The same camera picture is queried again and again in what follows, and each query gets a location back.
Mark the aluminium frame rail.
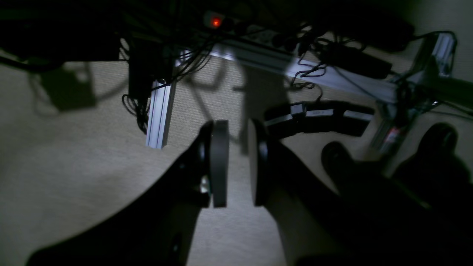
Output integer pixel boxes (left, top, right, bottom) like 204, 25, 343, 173
146, 33, 457, 150

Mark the black shoe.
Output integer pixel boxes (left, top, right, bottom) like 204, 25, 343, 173
321, 141, 365, 194
392, 123, 458, 180

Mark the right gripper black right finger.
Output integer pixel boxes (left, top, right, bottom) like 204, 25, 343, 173
247, 119, 370, 266

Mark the black shoe right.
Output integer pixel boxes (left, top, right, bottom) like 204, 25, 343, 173
392, 123, 458, 180

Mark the black segmented cable chain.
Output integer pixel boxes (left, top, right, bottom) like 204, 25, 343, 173
264, 100, 375, 139

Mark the black power strip red light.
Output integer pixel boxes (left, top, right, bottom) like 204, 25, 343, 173
203, 11, 299, 52

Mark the black shoe left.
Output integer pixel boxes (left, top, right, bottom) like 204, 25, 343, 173
321, 141, 365, 194

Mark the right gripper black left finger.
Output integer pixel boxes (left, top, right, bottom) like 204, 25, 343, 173
27, 120, 229, 266

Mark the black power adapter brick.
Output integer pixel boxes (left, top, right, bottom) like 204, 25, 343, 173
316, 43, 392, 79

